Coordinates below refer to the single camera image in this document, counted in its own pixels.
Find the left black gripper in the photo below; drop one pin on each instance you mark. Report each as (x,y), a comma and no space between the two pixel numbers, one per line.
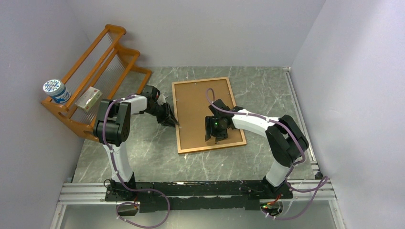
(171,121)

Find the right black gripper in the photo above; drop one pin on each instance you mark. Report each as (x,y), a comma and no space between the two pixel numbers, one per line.
(210,130)

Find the white red small box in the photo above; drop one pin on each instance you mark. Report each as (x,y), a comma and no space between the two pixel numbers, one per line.
(88,99)

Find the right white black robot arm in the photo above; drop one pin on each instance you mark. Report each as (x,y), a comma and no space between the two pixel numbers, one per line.
(286,140)

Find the aluminium extrusion rail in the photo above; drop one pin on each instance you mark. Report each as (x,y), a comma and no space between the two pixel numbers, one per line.
(94,194)

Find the orange wooden shelf rack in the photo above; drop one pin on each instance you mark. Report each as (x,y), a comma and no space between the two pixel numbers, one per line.
(104,65)

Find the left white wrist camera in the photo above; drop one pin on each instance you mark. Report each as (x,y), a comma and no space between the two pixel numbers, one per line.
(161,99)

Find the wooden picture frame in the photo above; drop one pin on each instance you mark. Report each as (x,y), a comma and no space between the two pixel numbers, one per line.
(208,115)

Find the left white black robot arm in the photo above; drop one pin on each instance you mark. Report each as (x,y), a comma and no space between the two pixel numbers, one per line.
(112,128)

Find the brown backing board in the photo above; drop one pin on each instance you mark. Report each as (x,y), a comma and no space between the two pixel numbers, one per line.
(196,110)

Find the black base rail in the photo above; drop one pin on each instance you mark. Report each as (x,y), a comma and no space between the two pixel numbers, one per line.
(194,195)

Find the blue white round tin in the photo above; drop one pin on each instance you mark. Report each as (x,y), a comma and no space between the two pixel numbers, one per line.
(57,91)

